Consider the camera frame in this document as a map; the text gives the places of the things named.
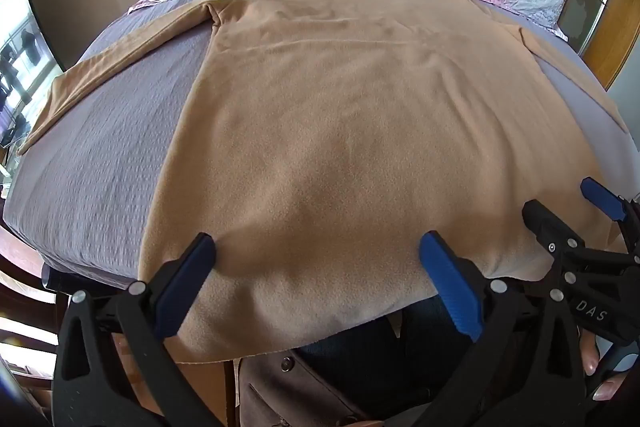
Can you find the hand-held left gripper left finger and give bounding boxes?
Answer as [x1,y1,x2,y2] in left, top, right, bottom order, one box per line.
[52,232,221,427]

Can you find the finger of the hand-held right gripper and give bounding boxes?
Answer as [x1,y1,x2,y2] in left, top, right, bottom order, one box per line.
[579,176,640,249]
[522,199,587,259]

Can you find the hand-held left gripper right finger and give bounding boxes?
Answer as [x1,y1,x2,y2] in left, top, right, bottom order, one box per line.
[385,230,587,427]

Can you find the tan long-sleeved shirt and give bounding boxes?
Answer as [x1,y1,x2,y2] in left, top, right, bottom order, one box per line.
[17,0,632,364]

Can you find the person's right hand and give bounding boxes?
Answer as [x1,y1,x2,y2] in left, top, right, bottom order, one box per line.
[579,329,637,404]

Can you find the dark blue pants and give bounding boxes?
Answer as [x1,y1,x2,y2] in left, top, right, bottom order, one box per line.
[295,294,453,410]

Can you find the brown buttoned jacket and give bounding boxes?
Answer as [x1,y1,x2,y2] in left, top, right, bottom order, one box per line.
[237,347,397,427]

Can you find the grey-purple bed sheet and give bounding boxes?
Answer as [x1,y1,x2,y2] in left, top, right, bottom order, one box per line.
[2,0,631,289]

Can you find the window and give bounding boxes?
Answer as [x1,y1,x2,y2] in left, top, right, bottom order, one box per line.
[0,0,67,170]

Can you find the dark bed frame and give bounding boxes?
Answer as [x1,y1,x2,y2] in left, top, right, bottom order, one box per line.
[42,263,138,299]

